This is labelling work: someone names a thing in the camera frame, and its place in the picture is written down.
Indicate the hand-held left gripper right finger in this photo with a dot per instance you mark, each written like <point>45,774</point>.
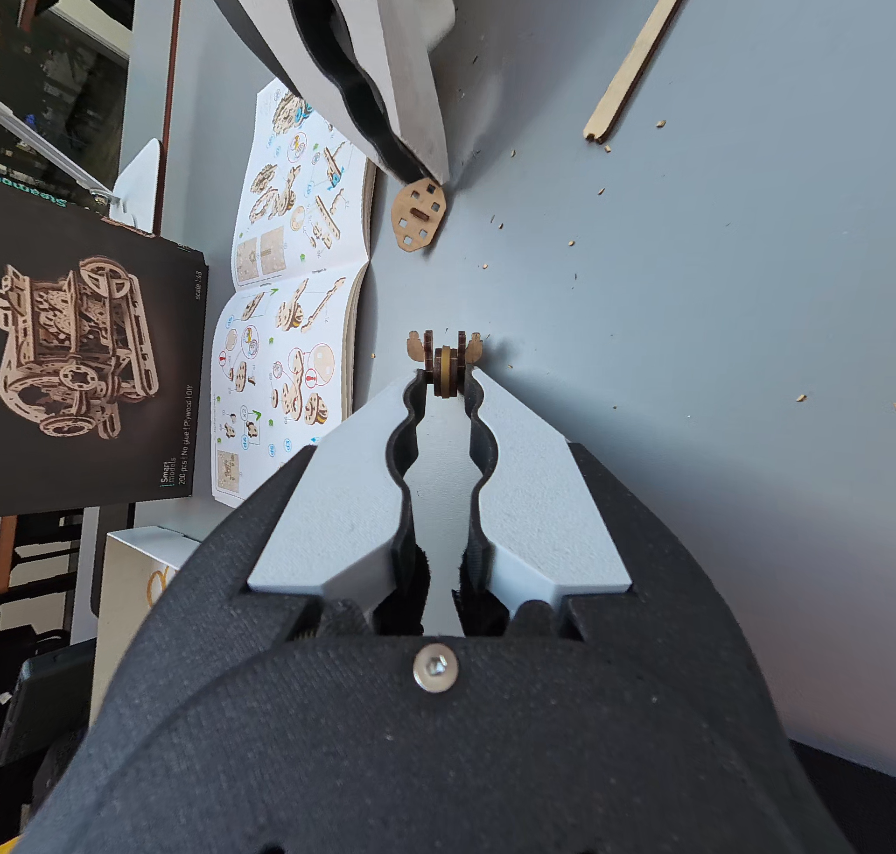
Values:
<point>553,518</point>

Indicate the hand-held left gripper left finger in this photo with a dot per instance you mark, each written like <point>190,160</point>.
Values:
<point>329,518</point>

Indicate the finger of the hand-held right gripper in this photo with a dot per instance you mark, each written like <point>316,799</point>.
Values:
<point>280,27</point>
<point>399,69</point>

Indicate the oval slotted wooden disc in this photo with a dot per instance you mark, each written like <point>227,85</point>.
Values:
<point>418,215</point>

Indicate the small wooden gear assembly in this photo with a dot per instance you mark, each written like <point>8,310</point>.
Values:
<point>444,367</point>

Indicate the white cardboard box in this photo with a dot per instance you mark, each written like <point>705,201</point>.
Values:
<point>133,588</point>

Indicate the white metal stand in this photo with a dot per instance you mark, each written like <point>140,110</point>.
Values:
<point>136,188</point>

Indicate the open instruction booklet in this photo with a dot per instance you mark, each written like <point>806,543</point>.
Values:
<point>294,294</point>

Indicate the thin plywood strip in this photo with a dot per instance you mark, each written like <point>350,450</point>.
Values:
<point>644,48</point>

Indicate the black model kit box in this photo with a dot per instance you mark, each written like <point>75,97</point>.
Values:
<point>91,350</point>

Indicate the black equipment case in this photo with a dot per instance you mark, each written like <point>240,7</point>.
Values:
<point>42,714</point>

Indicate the black mesh pad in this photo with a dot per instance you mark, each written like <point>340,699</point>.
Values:
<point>854,798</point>

